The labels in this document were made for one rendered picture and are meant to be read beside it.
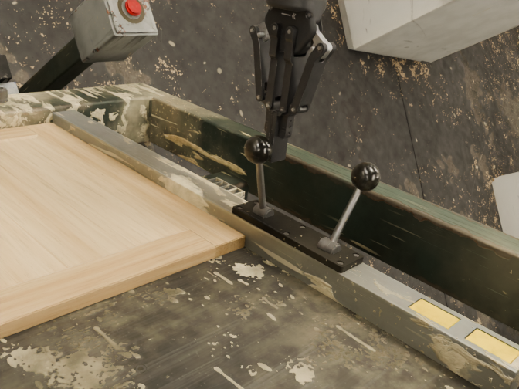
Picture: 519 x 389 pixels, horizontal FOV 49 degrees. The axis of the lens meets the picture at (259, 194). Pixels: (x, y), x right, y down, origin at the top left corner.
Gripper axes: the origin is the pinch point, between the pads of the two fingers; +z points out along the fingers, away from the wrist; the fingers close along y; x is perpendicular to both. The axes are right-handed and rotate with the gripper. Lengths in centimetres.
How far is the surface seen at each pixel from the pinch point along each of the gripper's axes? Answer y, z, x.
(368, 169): -12.6, 1.1, -3.6
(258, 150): -1.2, 1.0, 4.7
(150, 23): 64, -3, -25
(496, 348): -34.9, 12.6, 0.8
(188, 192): 13.6, 13.1, 3.1
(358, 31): 149, 16, -232
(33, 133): 52, 15, 9
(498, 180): 91, 117, -364
